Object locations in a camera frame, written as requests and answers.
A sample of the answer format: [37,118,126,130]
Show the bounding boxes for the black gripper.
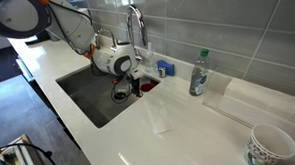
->
[126,69,143,98]

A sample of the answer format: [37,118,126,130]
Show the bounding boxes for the white mug red interior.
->
[141,82,156,93]

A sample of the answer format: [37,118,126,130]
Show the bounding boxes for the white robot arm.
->
[0,0,140,95]

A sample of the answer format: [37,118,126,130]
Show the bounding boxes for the stainless steel sink basin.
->
[56,65,159,129]

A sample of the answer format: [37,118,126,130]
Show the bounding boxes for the clear soap dispenser bottle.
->
[145,42,156,72]

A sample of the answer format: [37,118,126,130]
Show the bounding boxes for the blue sponge holder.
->
[157,60,175,76]

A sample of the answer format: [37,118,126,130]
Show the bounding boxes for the small chrome water tap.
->
[94,28,117,52]

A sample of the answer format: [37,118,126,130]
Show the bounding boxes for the clear acrylic stand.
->
[202,71,231,110]

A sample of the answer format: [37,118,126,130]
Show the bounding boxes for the tall chrome kitchen faucet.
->
[125,3,150,64]

